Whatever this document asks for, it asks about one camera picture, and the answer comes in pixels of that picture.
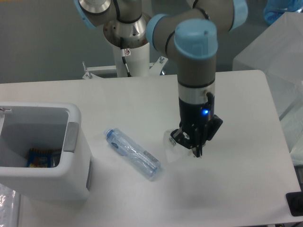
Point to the white metal base frame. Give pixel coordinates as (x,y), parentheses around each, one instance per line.
(156,69)

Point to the clear plastic wrapper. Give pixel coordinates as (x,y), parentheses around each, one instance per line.
(172,149)

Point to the blue plastic bag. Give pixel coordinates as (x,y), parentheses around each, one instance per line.
(274,9)

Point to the crushed clear plastic bottle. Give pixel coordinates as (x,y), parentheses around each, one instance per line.
(134,154)

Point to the translucent plastic box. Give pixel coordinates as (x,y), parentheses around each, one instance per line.
(278,52)

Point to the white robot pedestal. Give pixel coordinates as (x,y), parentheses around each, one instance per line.
(132,62)

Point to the clear plastic sheet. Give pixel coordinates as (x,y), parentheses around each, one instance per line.
(9,207)

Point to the blue yellow snack packet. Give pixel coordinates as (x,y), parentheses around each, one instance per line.
(49,158)

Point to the black device at table edge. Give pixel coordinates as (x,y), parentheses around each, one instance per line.
(295,203)

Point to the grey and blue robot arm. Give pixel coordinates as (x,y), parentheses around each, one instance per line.
(189,39)

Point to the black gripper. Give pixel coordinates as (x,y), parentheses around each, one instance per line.
(197,118)

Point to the white trash can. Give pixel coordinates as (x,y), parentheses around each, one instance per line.
(26,125)

